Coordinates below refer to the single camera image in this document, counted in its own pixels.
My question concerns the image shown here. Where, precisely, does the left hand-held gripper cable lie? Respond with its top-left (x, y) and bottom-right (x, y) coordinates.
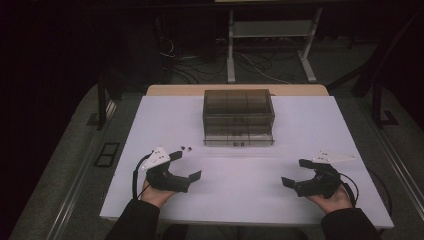
top-left (131, 153), bottom-right (152, 201)

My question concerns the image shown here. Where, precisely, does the hand-held gripper cable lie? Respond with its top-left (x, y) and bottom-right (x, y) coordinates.
top-left (131, 153), bottom-right (152, 201)
top-left (339, 172), bottom-right (361, 208)

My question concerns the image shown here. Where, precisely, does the person's right hand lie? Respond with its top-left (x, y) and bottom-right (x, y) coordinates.
top-left (306, 185), bottom-right (354, 215)

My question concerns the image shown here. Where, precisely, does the transparent brown drawer box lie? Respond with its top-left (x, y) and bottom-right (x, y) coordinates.
top-left (202, 88), bottom-right (276, 148)

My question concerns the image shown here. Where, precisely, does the person's left hand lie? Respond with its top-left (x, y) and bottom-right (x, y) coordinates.
top-left (139, 180), bottom-right (177, 210)

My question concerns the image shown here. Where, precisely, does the black floor outlet frame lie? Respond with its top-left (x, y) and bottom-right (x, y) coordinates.
top-left (93, 142), bottom-right (121, 168)

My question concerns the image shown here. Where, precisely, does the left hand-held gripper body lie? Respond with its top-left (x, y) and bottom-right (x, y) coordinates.
top-left (141, 146), bottom-right (192, 194)

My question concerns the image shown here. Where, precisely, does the white metal stand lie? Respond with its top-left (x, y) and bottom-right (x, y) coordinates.
top-left (226, 7), bottom-right (324, 84)

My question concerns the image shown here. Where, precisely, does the tangle of floor cables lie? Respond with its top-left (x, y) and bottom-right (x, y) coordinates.
top-left (155, 33), bottom-right (303, 85)

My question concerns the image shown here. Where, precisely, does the right hand-held gripper cable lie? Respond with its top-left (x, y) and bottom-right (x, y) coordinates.
top-left (339, 172), bottom-right (361, 208)

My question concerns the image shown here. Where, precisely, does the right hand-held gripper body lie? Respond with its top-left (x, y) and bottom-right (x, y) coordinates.
top-left (294, 149), bottom-right (357, 200)

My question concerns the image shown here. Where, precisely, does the black floor stand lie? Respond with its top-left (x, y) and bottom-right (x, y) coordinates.
top-left (86, 70), bottom-right (117, 131)
top-left (370, 79), bottom-right (400, 130)

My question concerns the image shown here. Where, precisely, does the thin black cable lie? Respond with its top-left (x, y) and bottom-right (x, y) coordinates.
top-left (366, 167), bottom-right (394, 218)

